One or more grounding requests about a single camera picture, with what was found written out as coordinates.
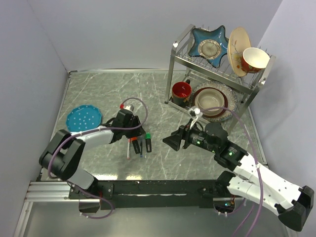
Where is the beige bowl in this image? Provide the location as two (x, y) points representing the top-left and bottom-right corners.
(195, 88), (225, 116)

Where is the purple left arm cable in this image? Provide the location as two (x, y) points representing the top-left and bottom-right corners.
(47, 97), (149, 220)

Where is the blue star shaped dish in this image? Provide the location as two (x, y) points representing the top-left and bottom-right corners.
(188, 25), (229, 69)

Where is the black orange highlighter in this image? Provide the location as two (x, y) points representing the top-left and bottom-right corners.
(131, 137), (140, 154)

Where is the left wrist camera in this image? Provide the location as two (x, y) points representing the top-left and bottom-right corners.
(120, 104), (134, 113)

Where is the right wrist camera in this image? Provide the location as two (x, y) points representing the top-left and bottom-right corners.
(188, 106), (203, 129)

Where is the steel dish rack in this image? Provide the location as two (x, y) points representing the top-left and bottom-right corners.
(164, 23), (277, 137)

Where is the blue speckled plate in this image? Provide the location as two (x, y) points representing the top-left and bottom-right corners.
(189, 81), (238, 122)

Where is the black floral mug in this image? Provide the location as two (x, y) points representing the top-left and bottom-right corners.
(171, 79), (192, 107)

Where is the teal polka dot plate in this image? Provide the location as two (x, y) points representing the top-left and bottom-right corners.
(66, 105), (102, 132)

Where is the red white bowl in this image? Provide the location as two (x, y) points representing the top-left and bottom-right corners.
(241, 47), (270, 73)

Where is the blue ballpoint pen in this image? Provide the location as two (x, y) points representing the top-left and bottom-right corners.
(139, 139), (143, 158)

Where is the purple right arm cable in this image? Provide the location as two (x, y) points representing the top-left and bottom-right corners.
(201, 106), (264, 237)

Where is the black green highlighter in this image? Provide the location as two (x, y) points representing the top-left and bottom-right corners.
(145, 132), (152, 153)

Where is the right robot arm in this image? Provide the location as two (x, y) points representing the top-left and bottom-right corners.
(162, 122), (315, 232)

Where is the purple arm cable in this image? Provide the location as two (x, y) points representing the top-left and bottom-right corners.
(201, 106), (264, 237)
(47, 97), (149, 220)

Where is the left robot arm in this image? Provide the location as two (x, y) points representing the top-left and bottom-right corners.
(39, 109), (146, 199)

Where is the white pink acrylic marker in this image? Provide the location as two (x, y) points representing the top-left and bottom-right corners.
(126, 139), (131, 160)

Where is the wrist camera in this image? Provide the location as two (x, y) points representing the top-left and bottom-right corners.
(188, 106), (203, 129)
(120, 104), (134, 113)

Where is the cream floral plate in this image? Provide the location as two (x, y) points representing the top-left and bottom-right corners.
(227, 27), (251, 77)

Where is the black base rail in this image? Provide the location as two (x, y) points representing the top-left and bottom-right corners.
(68, 171), (247, 215)

